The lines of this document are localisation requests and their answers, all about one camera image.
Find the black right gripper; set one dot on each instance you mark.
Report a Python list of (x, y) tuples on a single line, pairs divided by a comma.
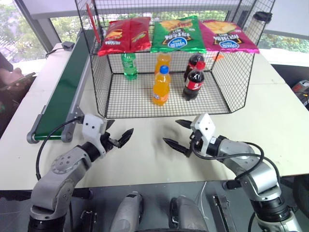
[(196, 140)]

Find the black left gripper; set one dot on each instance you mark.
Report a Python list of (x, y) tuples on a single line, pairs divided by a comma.
[(109, 141)]

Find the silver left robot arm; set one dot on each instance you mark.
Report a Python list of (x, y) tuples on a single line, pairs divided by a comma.
[(57, 174)]

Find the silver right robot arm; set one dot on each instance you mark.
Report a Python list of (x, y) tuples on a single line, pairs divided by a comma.
[(251, 166)]

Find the green conveyor belt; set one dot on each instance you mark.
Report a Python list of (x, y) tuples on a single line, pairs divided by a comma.
[(61, 96)]

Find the orange soda bottle blue cap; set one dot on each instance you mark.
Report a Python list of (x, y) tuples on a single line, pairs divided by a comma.
[(161, 87)]

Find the cola bottle red cap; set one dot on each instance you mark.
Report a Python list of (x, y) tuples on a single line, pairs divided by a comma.
[(193, 82)]

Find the green soda bottle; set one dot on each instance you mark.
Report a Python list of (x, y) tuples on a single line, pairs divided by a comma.
[(129, 66)]

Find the cola bottle black cap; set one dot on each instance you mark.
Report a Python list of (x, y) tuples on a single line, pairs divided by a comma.
[(193, 63)]

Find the orange soda bottle yellow cap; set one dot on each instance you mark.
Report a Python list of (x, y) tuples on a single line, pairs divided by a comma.
[(163, 61)]

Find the grey right robot leg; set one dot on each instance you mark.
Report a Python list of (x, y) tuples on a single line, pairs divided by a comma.
[(188, 213)]

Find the grey robot leg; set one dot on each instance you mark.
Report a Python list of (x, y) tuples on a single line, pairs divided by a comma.
[(188, 213), (128, 212)]

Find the grey left robot leg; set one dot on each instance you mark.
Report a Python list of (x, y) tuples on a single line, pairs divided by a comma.
[(128, 212)]

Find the orange sticker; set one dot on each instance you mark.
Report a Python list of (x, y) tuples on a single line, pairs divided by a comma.
[(218, 57)]

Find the red chips bag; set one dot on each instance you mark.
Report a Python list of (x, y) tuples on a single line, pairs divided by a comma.
[(125, 36)]

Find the grey power adapter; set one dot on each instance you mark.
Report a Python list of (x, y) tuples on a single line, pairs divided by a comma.
[(67, 45)]

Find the green chips bag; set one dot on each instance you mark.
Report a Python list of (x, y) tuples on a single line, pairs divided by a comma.
[(178, 33)]

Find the pink chips bag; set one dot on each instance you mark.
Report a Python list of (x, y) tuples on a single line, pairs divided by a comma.
[(228, 36)]

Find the red flat stick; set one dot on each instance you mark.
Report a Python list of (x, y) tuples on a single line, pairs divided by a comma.
[(93, 23)]

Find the white cup black lid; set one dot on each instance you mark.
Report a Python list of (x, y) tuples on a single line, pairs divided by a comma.
[(257, 28)]

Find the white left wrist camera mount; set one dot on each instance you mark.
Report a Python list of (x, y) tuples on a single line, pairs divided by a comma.
[(93, 129)]

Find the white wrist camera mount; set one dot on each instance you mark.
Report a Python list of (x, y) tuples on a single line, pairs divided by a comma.
[(204, 128), (93, 129)]

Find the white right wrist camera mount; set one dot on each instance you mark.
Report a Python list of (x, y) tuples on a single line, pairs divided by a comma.
[(204, 128)]

